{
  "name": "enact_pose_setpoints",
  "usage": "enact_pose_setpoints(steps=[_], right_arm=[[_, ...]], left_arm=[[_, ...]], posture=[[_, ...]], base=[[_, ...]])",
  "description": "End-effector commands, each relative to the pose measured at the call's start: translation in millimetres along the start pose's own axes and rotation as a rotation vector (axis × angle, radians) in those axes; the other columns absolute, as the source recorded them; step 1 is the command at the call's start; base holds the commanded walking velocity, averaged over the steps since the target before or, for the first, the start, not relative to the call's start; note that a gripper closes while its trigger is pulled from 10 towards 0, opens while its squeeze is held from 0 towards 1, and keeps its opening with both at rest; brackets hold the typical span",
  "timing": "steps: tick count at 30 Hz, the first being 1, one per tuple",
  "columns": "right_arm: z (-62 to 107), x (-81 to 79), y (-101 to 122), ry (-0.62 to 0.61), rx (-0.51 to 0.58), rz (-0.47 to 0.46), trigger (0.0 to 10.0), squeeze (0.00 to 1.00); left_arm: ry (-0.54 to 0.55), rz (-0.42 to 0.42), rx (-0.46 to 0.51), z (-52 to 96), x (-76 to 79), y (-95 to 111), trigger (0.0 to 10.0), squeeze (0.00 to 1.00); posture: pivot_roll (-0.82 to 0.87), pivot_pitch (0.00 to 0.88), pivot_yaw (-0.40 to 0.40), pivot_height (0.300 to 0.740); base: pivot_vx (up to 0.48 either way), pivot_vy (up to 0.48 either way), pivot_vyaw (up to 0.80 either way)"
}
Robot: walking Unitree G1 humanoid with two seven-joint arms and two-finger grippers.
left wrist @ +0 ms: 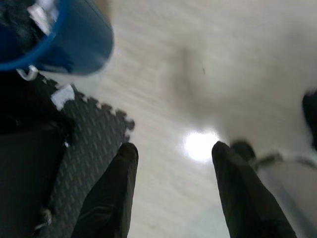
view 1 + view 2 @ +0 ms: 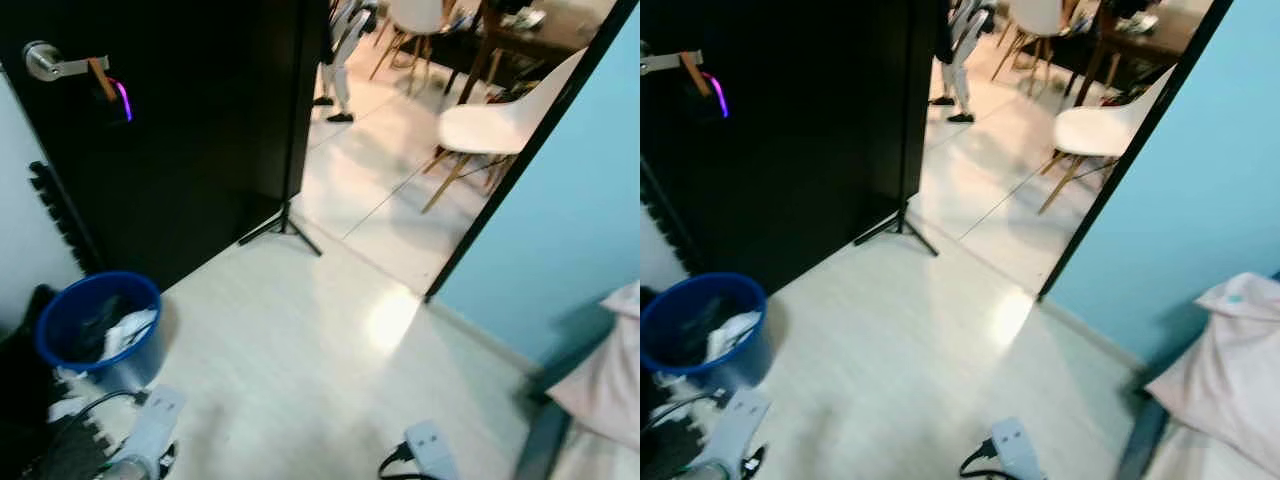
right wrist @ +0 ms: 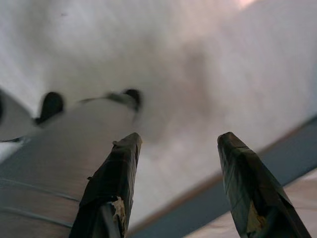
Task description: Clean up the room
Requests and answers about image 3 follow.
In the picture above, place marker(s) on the cream bed mattress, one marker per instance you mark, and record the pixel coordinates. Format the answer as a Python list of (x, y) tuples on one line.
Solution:
[(305, 198)]

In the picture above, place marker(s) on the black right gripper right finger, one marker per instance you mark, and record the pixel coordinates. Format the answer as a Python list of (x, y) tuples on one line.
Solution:
[(247, 193)]

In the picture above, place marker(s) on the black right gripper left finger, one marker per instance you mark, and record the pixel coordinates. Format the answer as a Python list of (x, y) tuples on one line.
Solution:
[(111, 186)]

